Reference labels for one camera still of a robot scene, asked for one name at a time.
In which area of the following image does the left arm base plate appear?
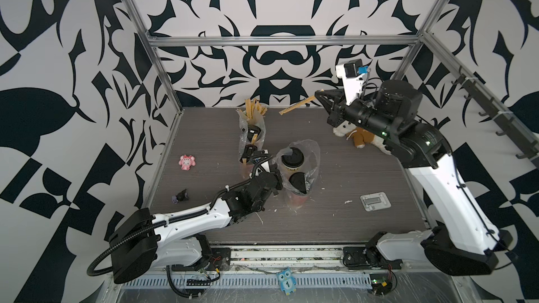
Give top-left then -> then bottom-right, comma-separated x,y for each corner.
171,248 -> 232,272

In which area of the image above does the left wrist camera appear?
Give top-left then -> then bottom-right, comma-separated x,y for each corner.
248,150 -> 272,174

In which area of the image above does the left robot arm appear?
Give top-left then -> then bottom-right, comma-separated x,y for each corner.
86,171 -> 283,284

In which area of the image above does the wall hook rack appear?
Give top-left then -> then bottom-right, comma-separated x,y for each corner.
450,67 -> 538,168

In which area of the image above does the red milk tea cup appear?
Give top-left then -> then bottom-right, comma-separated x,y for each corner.
247,125 -> 262,143
239,144 -> 264,180
287,172 -> 308,209

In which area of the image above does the small purple black toy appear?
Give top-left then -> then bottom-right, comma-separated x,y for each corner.
171,189 -> 189,203

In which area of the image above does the clear plastic bag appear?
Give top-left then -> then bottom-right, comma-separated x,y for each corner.
274,140 -> 321,210
237,109 -> 267,180

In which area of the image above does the red milk tea cup back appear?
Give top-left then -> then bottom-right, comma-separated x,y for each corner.
287,172 -> 308,209

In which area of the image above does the blue owl number tag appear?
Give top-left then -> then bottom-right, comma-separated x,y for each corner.
277,268 -> 297,296

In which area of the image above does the cream milk tea cup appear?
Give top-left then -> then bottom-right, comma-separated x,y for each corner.
281,147 -> 305,172

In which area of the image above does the pink pig toy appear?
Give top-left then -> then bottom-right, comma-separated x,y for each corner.
178,155 -> 196,171

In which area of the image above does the aluminium front rail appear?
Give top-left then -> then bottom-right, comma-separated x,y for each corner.
110,243 -> 464,273

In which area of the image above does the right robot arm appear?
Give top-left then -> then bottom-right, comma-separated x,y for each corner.
314,80 -> 512,276

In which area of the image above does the white teddy bear brown hoodie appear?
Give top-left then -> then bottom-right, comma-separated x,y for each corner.
333,121 -> 392,155

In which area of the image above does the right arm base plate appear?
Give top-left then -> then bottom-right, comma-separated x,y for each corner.
342,247 -> 403,270

